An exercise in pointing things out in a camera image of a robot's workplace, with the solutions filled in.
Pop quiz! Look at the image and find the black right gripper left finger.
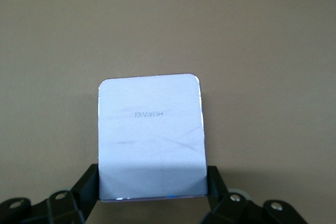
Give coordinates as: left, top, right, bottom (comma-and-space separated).
0, 164, 102, 224

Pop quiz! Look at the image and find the lavender folding phone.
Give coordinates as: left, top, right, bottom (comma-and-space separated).
97, 72, 208, 202

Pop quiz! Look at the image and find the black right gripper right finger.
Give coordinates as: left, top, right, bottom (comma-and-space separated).
196, 166, 308, 224

